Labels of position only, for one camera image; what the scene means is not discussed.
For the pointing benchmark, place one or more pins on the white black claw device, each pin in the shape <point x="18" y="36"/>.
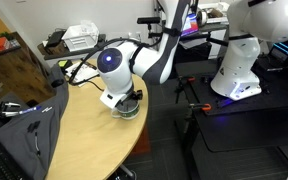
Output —
<point x="7" y="109"/>

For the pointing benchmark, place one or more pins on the grey cloth jacket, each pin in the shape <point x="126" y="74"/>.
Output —
<point x="27" y="143"/>

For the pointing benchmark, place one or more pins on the black flat device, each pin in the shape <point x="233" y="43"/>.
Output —
<point x="55" y="37"/>

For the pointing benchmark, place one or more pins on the brown wooden shelf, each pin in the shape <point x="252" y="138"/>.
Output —
<point x="20" y="73"/>

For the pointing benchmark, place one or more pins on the laptop with lit screen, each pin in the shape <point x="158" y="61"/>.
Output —
<point x="190" y="25"/>

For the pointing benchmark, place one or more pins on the white plastic bin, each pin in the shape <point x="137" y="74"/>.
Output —
<point x="80" y="36"/>

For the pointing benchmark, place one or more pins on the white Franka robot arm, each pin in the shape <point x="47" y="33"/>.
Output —
<point x="115" y="76"/>

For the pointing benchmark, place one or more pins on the black breadboard robot table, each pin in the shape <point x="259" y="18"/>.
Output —
<point x="244" y="123"/>

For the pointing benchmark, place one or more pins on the green white mug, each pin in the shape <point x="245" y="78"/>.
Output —
<point x="130" y="115"/>

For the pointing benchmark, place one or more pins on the grey metal table leg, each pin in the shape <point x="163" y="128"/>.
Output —
<point x="128" y="171"/>

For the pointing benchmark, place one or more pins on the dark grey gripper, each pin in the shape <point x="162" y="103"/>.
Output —
<point x="127" y="104"/>

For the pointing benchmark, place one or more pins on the blue white marker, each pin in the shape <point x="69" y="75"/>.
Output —
<point x="30" y="110"/>

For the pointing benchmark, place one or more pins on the dark side desk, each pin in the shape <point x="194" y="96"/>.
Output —
<point x="70" y="53"/>

